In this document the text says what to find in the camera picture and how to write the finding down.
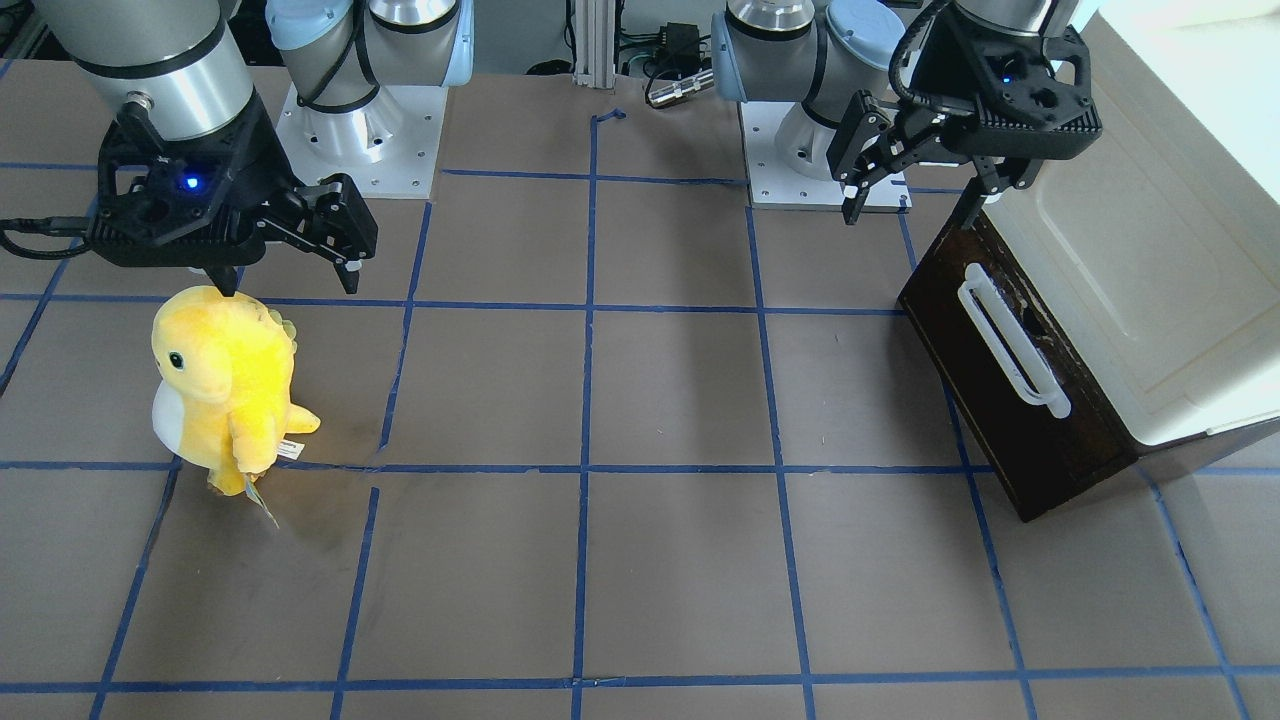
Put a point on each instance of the white drawer handle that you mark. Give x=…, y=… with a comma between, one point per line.
x=1023, y=365

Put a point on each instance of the silver robot arm near toy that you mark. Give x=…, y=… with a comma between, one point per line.
x=356, y=67

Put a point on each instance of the black gripper near drawer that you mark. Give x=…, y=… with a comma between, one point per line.
x=941, y=75

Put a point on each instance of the dark wooden drawer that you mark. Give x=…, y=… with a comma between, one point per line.
x=1036, y=411

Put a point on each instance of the aluminium frame post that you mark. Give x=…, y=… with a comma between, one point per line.
x=595, y=43

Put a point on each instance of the yellow plush dinosaur toy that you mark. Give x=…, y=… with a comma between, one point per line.
x=225, y=401

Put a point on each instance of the silver robot arm near drawer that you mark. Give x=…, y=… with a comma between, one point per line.
x=792, y=51

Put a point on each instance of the black gripper near toy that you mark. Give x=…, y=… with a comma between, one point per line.
x=262, y=160

